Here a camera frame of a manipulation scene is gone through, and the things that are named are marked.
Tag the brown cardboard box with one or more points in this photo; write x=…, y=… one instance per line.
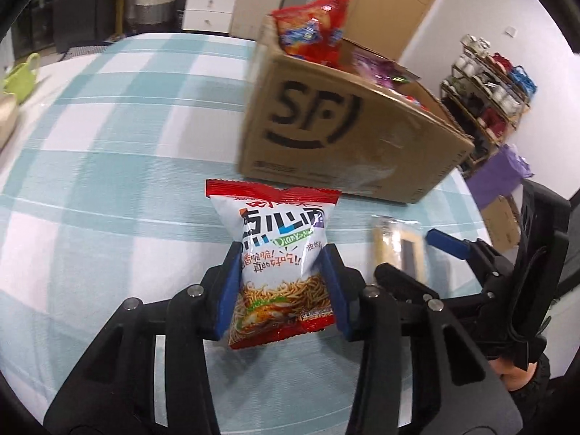
x=362, y=145

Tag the flat cardboard box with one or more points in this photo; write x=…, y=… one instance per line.
x=500, y=224

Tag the white shoes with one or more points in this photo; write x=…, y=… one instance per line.
x=475, y=41

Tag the green teapot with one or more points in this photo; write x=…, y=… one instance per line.
x=20, y=81

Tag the white suitcase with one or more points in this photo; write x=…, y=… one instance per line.
x=258, y=0

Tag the blue shoes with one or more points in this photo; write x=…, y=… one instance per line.
x=522, y=79

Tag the beige bowl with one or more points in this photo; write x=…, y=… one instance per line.
x=7, y=118

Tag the purple grape snack bag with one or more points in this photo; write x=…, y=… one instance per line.
x=369, y=64

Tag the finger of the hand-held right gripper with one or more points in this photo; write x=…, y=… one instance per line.
x=446, y=241
x=403, y=278

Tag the red shoes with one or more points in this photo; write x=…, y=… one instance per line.
x=498, y=62

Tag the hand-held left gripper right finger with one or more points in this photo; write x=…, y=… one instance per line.
x=337, y=290

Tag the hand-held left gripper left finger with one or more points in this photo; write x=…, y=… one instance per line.
x=229, y=290

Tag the wooden shoe rack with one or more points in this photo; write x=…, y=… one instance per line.
x=485, y=104

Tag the wooden door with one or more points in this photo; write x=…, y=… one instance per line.
x=403, y=9

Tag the black cabinet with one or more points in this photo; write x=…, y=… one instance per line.
x=68, y=4

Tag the striped floor mat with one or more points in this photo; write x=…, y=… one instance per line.
x=86, y=49

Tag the white red noodle snack bag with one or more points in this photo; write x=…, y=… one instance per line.
x=276, y=240

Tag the white wall switch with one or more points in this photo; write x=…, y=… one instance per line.
x=510, y=31

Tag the clear-wrapped cracker packet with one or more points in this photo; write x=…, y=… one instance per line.
x=389, y=240

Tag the woven laundry basket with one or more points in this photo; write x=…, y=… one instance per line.
x=156, y=4

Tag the person's right hand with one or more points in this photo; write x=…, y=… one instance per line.
x=516, y=374

